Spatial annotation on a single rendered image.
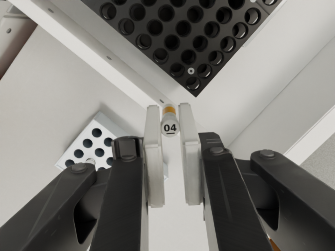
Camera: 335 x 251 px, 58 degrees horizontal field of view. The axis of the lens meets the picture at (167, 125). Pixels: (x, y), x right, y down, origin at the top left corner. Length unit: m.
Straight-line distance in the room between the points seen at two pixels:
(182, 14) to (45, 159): 0.30
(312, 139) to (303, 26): 0.13
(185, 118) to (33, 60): 0.30
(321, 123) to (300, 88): 0.07
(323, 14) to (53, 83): 0.32
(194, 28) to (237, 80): 0.10
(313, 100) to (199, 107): 0.11
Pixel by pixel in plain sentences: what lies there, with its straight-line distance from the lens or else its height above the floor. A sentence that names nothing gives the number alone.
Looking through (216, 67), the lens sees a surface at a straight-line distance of 0.26.
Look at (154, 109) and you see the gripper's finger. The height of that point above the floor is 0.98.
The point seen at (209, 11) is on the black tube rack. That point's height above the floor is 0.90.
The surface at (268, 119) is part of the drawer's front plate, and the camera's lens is 0.32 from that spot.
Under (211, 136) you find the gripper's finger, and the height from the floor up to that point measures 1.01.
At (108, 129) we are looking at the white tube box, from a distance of 0.38.
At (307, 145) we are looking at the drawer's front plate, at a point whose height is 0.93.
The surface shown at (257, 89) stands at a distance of 0.34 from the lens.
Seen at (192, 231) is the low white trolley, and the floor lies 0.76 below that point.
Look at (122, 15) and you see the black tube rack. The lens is 0.26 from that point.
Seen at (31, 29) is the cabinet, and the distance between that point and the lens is 0.49.
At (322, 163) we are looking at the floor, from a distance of 1.44.
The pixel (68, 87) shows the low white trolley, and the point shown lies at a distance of 0.42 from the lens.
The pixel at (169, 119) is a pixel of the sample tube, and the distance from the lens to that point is 0.19.
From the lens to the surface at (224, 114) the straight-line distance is 0.34.
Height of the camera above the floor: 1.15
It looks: 72 degrees down
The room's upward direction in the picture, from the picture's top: 178 degrees clockwise
